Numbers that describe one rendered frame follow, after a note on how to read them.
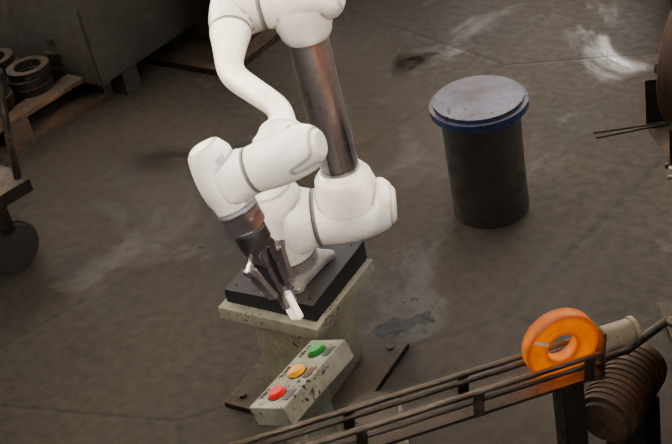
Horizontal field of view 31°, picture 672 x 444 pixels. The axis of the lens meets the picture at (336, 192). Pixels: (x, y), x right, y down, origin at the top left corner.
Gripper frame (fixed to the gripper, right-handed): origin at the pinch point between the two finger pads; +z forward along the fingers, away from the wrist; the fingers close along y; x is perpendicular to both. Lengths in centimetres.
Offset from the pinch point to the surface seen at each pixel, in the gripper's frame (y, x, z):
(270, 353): 33, 61, 38
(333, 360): -1.3, -5.6, 14.2
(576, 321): 14, -60, 17
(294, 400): -15.8, -5.6, 13.6
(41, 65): 138, 245, -39
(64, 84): 141, 242, -27
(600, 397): 18, -53, 39
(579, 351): 14, -57, 24
